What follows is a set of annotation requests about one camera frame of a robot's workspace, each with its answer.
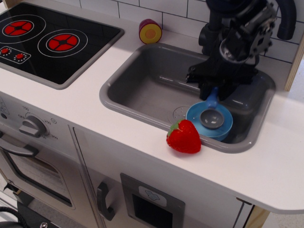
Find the toy oven door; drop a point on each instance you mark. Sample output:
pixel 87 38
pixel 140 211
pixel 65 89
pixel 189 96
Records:
pixel 36 177

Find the grey oven knob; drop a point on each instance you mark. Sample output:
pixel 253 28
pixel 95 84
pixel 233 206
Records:
pixel 32 126

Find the grey toy sink basin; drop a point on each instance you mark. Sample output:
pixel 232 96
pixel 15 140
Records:
pixel 151 86

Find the black toy stovetop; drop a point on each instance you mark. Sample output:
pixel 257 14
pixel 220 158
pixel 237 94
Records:
pixel 49 46

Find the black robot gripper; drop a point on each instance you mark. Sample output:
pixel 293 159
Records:
pixel 222 71

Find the grey dishwasher panel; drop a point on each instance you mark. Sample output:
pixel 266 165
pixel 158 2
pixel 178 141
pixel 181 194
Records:
pixel 150 206

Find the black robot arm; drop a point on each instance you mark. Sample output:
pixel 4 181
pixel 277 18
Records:
pixel 238 30

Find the yellow pink toy cylinder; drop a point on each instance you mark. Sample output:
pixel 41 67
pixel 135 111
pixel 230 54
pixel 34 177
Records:
pixel 149 31

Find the blue handled grey spoon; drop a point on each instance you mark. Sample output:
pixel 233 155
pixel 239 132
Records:
pixel 211 118

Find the light blue plastic bowl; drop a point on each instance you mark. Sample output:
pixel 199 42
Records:
pixel 193 115

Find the red toy strawberry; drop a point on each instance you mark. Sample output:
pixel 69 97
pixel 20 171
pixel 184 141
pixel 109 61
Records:
pixel 183 137

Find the grey cabinet door handle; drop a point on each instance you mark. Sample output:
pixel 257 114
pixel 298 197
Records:
pixel 101 193

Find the grey oven door handle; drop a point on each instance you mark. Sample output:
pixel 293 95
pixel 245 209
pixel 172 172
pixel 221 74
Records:
pixel 25 151

